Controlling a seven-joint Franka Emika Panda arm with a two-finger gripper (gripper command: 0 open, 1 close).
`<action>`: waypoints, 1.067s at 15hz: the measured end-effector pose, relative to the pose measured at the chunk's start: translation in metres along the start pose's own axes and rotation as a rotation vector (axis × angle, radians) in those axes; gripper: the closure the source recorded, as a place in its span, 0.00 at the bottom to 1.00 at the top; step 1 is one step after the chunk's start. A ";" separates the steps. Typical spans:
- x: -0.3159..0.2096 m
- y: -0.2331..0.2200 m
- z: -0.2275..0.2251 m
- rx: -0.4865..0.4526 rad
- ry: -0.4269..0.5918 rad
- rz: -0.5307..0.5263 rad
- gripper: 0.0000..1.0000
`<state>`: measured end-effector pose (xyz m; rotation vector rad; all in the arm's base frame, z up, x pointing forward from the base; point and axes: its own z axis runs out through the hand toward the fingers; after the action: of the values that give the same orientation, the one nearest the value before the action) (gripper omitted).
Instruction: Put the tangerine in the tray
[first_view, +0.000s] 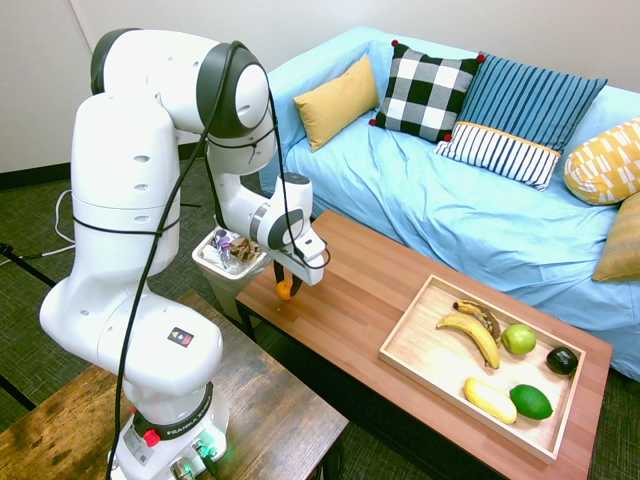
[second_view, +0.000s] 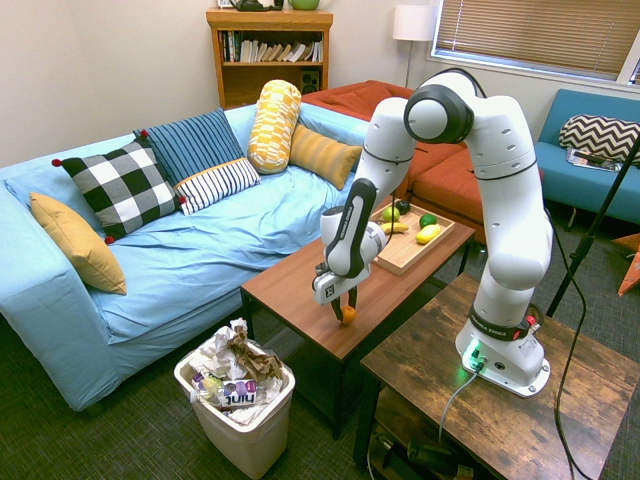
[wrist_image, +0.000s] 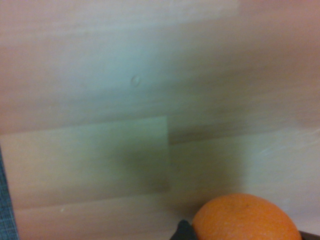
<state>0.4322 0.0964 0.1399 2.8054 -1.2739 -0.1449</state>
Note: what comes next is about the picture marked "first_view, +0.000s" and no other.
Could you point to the brown spotted overripe banana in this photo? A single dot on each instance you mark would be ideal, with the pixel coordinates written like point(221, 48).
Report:
point(482, 312)

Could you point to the tan striped pillow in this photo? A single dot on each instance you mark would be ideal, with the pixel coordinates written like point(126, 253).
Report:
point(622, 245)

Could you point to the white navy striped pillow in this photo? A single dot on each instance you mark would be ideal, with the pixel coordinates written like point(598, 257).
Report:
point(500, 155)

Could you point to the yellow banana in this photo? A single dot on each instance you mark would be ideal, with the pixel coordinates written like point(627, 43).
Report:
point(475, 332)

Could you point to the blue striped pillow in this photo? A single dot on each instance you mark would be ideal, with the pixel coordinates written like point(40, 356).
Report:
point(530, 100)

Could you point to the yellow white patterned bolster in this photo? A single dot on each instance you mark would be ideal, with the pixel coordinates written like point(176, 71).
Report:
point(605, 165)

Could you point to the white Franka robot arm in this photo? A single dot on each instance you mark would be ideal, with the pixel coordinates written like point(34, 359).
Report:
point(125, 175)

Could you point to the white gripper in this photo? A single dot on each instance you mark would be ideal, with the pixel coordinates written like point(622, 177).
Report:
point(300, 267)

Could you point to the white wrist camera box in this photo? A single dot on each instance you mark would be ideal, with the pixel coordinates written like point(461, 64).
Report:
point(312, 247)

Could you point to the reddish wooden coffee table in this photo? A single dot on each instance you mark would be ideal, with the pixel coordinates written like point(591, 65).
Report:
point(360, 290)

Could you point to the orange tangerine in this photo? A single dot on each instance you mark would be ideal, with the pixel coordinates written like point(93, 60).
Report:
point(284, 292)

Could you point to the green apple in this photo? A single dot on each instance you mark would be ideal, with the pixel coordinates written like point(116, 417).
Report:
point(519, 339)

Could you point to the black white checkered pillow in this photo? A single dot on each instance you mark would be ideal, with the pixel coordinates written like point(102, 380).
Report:
point(425, 90)

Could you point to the yellow lemon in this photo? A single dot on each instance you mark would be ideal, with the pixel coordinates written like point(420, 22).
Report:
point(490, 400)

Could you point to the rustic dark wood table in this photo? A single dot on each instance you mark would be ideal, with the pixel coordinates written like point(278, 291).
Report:
point(280, 400)

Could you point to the light blue covered sofa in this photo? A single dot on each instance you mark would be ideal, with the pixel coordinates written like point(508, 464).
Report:
point(450, 230)

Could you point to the green lime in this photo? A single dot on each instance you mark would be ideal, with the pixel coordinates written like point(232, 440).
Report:
point(531, 401)

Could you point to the plain mustard yellow pillow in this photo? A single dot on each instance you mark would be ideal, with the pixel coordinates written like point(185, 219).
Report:
point(335, 102)

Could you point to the white plastic trash bin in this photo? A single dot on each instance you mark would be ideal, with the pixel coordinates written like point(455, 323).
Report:
point(220, 285)

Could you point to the crumpled brown paper bag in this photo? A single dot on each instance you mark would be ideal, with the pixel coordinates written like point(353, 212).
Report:
point(245, 249)

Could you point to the light wooden tray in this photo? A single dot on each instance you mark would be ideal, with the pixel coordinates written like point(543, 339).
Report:
point(440, 365)

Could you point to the clear hint water bottle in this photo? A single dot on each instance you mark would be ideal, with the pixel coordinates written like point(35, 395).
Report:
point(223, 247)

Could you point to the dark avocado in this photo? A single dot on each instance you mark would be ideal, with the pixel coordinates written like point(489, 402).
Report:
point(561, 360)

